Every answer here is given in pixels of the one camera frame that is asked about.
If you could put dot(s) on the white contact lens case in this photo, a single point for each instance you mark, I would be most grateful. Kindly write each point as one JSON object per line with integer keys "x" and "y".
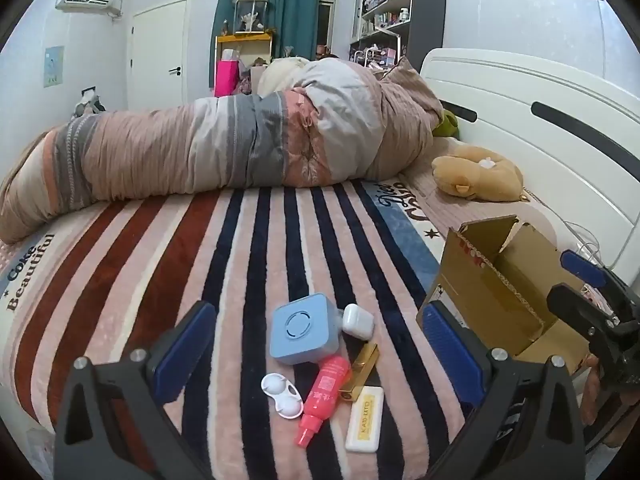
{"x": 280, "y": 396}

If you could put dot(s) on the white bed headboard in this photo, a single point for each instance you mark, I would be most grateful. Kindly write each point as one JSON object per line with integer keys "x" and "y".
{"x": 500, "y": 90}

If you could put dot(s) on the pink spray bottle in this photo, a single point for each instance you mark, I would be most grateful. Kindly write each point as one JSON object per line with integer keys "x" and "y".
{"x": 325, "y": 385}

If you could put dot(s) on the yellow cabinet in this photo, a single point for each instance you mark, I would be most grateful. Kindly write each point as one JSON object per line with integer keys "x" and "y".
{"x": 245, "y": 42}

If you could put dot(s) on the white earbuds case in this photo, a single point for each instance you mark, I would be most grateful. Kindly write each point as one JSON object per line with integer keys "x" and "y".
{"x": 357, "y": 322}

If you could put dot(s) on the green plush toy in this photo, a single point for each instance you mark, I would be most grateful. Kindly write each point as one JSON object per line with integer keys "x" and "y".
{"x": 446, "y": 125}

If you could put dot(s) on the white eraser bar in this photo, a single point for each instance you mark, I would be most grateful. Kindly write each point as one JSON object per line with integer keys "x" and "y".
{"x": 365, "y": 420}

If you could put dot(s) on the brown plush toy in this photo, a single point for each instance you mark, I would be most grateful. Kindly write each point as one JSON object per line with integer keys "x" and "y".
{"x": 480, "y": 175}

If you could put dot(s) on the striped plush blanket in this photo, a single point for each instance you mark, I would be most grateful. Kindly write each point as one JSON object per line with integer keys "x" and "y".
{"x": 150, "y": 260}

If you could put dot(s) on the window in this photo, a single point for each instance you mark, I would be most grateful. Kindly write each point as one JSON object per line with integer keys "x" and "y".
{"x": 327, "y": 15}

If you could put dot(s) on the white door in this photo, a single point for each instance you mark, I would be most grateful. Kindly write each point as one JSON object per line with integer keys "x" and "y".
{"x": 157, "y": 55}

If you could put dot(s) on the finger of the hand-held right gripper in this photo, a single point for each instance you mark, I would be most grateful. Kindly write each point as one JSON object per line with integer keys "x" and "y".
{"x": 570, "y": 302}
{"x": 582, "y": 265}

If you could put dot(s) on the small wall poster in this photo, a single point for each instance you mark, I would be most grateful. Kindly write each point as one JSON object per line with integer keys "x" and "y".
{"x": 53, "y": 66}

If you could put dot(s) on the grey white bundle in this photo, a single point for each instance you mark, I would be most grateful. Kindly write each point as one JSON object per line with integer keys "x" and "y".
{"x": 89, "y": 102}

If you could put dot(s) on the glass display case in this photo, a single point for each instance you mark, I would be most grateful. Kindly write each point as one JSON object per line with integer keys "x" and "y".
{"x": 251, "y": 15}

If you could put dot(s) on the cream pillow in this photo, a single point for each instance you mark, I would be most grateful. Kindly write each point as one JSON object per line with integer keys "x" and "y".
{"x": 277, "y": 75}

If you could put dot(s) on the teal curtain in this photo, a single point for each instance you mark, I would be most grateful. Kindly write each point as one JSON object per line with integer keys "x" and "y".
{"x": 290, "y": 5}

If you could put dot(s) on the brown cardboard box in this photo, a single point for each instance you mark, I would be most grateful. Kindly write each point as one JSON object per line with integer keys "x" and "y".
{"x": 480, "y": 270}

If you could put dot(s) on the rolled pink grey duvet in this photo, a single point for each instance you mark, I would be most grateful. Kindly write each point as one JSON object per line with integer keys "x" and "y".
{"x": 200, "y": 145}

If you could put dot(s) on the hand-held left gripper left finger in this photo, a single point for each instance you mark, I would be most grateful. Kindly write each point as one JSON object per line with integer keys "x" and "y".
{"x": 182, "y": 352}

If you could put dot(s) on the person's right hand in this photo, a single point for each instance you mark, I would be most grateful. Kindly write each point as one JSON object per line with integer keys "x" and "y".
{"x": 592, "y": 390}

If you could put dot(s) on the beige ribbed bed cover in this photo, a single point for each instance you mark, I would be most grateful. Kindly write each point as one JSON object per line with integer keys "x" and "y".
{"x": 450, "y": 210}

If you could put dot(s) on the blue square speaker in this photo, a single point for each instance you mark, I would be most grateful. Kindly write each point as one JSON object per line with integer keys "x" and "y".
{"x": 305, "y": 330}

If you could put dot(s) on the pink bag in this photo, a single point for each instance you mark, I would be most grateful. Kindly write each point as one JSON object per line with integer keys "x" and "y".
{"x": 226, "y": 77}

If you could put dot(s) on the gold lipstick tube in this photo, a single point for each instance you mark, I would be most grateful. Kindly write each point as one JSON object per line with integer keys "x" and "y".
{"x": 361, "y": 367}

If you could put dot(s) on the dark bookshelf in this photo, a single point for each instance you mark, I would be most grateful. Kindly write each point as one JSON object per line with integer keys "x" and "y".
{"x": 385, "y": 5}

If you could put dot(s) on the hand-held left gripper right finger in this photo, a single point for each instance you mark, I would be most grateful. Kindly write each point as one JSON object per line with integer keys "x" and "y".
{"x": 450, "y": 352}

